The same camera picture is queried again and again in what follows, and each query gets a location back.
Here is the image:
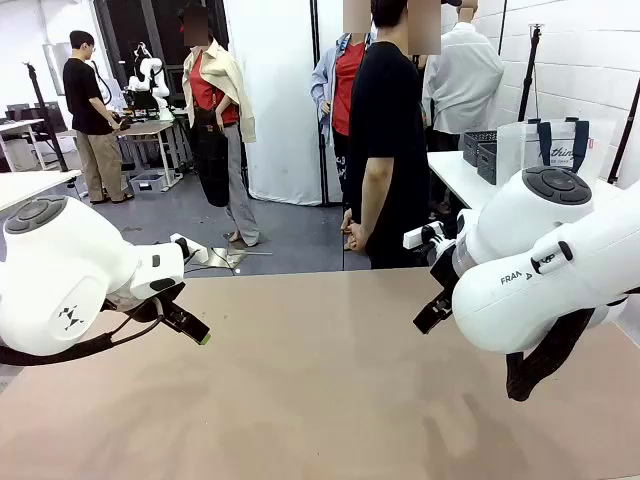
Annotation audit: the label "person in black t-shirt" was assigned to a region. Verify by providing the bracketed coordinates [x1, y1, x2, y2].
[342, 0, 432, 271]

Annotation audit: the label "figure in light blue shirt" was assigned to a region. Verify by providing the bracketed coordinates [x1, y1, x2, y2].
[310, 32, 375, 201]

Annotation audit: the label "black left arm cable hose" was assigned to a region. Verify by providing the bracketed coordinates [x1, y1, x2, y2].
[0, 298, 166, 367]

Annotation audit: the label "grey floor crate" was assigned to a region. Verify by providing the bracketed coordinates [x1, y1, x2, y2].
[129, 172, 169, 195]

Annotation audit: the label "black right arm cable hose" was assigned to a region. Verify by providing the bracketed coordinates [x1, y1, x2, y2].
[504, 307, 599, 403]

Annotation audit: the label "metal mannequin base plate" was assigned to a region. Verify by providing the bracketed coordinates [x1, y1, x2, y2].
[209, 246, 274, 271]

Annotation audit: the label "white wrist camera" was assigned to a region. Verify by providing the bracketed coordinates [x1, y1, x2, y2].
[402, 221, 459, 251]
[169, 232, 210, 262]

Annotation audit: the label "white table with leg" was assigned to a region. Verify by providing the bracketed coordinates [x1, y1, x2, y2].
[0, 169, 84, 211]

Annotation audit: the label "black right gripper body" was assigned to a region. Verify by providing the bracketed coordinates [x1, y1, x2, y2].
[428, 239, 464, 302]

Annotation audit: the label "person's right hand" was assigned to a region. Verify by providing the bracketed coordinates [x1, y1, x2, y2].
[343, 221, 375, 252]

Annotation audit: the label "person's right forearm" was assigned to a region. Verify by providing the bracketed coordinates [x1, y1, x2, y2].
[357, 157, 397, 236]

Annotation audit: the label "clear shopping bag navy handles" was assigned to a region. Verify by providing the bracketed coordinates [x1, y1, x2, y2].
[496, 118, 614, 189]

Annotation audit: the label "mannequin with beige jacket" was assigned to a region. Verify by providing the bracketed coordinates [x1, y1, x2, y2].
[182, 4, 260, 249]

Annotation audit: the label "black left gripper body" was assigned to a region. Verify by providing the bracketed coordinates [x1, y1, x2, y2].
[104, 291, 177, 325]

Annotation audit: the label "white side table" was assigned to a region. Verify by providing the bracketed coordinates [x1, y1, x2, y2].
[427, 149, 501, 211]

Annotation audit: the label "background work desk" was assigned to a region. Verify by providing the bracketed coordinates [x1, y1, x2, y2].
[117, 117, 182, 191]

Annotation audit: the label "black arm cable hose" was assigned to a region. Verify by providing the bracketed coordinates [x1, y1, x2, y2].
[504, 307, 599, 403]
[0, 298, 166, 367]

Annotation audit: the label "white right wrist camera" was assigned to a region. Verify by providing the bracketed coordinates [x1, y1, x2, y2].
[402, 221, 459, 251]

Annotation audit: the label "person in white shirt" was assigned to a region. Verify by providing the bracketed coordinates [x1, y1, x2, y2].
[422, 0, 506, 221]

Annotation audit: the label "man in khaki trousers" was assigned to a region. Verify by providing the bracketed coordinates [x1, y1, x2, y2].
[62, 29, 135, 205]

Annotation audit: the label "black tripod stand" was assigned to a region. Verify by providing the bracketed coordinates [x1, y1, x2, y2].
[517, 23, 547, 124]
[607, 79, 640, 186]
[22, 62, 70, 174]

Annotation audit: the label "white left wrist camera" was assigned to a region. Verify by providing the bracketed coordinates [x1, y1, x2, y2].
[169, 232, 210, 262]

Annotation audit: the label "black partition frame pole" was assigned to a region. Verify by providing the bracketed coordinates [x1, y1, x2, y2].
[308, 0, 331, 206]

